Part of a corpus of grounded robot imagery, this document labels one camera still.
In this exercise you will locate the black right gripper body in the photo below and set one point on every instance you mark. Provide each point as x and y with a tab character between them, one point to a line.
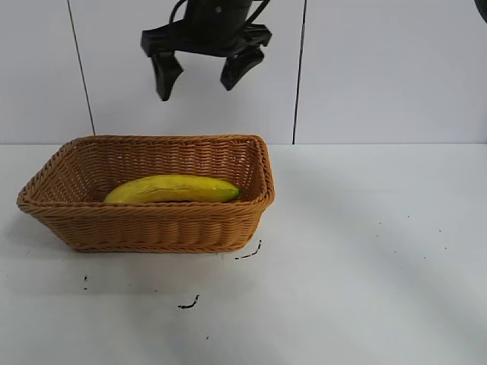
207	32

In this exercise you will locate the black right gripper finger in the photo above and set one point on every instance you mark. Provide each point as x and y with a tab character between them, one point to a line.
165	76
236	70

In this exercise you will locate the yellow banana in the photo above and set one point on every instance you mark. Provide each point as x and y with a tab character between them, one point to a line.
171	188

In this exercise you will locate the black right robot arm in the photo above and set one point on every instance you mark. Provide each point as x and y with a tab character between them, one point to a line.
482	8

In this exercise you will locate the woven wicker basket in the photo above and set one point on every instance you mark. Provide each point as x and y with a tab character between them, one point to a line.
152	228

